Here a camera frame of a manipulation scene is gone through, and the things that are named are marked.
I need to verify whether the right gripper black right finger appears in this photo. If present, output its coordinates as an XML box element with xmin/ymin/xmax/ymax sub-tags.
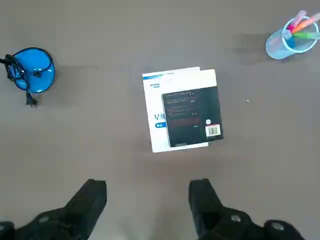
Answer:
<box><xmin>188</xmin><ymin>178</ymin><xmax>307</xmax><ymax>240</ymax></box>

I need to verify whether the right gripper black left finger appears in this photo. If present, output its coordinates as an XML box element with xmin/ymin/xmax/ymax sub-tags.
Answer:
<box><xmin>0</xmin><ymin>178</ymin><xmax>108</xmax><ymax>240</ymax></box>

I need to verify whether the pink highlighter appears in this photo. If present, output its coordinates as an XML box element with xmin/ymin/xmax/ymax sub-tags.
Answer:
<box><xmin>287</xmin><ymin>10</ymin><xmax>307</xmax><ymax>32</ymax></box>

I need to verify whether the translucent blue pen cup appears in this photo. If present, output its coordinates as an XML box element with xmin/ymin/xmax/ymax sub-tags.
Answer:
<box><xmin>265</xmin><ymin>15</ymin><xmax>320</xmax><ymax>60</ymax></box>

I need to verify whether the orange highlighter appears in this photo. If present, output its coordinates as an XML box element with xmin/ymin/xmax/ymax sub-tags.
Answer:
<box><xmin>291</xmin><ymin>12</ymin><xmax>320</xmax><ymax>34</ymax></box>

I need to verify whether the black cover paperback book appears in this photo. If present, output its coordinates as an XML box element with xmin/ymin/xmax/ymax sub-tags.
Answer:
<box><xmin>161</xmin><ymin>84</ymin><xmax>225</xmax><ymax>148</ymax></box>

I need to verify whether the white and blue book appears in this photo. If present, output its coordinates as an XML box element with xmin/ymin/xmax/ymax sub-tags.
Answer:
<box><xmin>141</xmin><ymin>66</ymin><xmax>217</xmax><ymax>154</ymax></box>

